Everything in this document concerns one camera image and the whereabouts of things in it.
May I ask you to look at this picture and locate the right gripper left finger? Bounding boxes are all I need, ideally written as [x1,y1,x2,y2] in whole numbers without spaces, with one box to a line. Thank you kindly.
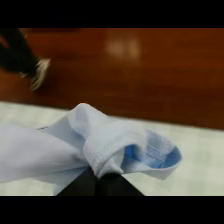
[56,166,99,197]

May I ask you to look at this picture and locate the light blue shirt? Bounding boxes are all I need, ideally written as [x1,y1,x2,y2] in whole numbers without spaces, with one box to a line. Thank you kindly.
[0,102,184,196]

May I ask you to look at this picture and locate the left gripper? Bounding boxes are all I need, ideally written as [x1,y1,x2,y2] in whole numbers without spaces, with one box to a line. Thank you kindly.
[0,28,52,92]

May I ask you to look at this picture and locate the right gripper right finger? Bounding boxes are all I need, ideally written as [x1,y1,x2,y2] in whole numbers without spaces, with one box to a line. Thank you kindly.
[98,172,145,197]

